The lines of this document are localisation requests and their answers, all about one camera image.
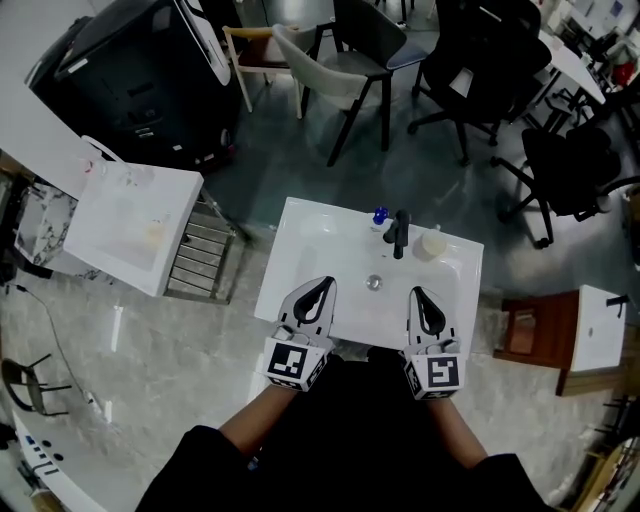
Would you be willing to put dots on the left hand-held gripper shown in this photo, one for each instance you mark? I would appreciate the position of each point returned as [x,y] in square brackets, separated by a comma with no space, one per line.
[287,362]

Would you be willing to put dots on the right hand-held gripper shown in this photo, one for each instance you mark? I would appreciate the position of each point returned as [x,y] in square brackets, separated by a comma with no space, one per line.
[440,372]

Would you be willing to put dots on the white cup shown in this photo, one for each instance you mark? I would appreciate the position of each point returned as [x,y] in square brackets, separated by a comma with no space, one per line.
[431,244]

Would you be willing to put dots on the small blue-capped bottle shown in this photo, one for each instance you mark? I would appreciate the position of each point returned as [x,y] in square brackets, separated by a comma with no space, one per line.
[380,215]

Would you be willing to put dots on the person's right forearm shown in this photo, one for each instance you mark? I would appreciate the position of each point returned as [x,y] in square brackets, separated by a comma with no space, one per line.
[455,435]

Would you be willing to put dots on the person's left forearm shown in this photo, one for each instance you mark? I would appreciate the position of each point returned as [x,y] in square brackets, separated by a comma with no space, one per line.
[260,425]

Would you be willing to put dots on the chrome basin drain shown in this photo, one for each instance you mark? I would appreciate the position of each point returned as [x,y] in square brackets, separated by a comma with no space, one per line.
[373,282]

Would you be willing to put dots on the white washbasin on dark stand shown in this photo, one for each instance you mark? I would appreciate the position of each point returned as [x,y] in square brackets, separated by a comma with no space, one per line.
[325,240]

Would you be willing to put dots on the black basin faucet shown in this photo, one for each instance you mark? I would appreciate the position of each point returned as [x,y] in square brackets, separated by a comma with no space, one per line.
[398,235]

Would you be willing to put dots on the person's black clothing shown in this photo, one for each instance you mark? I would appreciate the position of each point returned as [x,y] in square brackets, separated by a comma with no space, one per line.
[340,450]

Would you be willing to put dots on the wooden pallet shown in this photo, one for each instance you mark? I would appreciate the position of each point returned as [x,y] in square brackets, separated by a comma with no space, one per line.
[590,382]

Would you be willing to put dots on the white washbasin on wooden cabinet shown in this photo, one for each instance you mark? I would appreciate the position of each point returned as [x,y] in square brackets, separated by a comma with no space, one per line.
[600,330]

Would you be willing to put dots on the small black faucet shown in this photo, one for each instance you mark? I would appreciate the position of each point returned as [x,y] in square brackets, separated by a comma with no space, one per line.
[617,302]

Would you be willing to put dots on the white washbasin on steel rack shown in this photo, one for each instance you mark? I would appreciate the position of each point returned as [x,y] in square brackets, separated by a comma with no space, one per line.
[135,220]

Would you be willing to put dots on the black office chair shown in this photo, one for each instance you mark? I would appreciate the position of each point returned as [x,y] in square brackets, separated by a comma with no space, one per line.
[570,170]
[475,65]

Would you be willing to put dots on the white power strip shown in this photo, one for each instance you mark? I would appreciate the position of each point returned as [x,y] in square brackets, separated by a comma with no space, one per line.
[90,397]

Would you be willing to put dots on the light grey chair black legs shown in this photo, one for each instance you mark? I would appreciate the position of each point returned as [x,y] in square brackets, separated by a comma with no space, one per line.
[325,70]

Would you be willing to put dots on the white curved faucet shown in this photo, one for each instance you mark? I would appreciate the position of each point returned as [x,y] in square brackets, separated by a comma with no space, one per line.
[102,150]

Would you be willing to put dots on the wooden chair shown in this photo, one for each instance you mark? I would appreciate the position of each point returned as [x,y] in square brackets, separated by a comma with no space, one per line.
[250,55]

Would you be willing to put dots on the marble pattern cabinet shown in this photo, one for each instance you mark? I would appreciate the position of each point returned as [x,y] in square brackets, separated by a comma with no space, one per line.
[45,230]

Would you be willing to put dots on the black metal stool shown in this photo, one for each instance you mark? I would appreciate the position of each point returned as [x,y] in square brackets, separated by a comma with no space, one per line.
[25,385]

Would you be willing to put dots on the white panel with black marks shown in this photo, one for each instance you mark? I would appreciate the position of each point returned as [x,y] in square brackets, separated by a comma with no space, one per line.
[60,470]

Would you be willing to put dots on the white desk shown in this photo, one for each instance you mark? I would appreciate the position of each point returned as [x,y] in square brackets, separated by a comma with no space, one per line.
[575,70]

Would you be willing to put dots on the large black machine white panel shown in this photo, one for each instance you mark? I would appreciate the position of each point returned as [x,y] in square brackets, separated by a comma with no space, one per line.
[135,75]

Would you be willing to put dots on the dark grey chair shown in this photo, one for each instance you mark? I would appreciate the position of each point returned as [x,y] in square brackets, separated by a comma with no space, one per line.
[370,25]

